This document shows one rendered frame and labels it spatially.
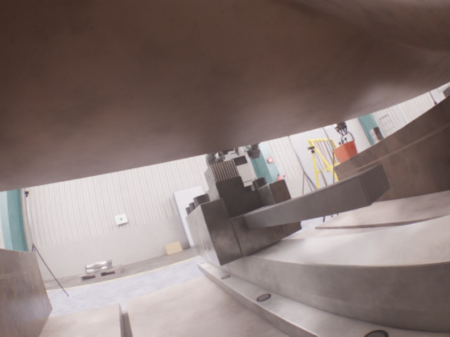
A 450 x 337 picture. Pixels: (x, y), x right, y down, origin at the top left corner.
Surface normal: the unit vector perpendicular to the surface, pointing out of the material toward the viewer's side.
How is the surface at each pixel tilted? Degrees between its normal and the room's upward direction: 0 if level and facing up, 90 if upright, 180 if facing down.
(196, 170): 90
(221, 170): 90
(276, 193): 90
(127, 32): 180
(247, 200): 90
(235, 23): 180
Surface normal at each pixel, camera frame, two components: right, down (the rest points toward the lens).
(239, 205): 0.29, -0.33
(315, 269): -0.96, -0.08
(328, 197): -0.90, 0.22
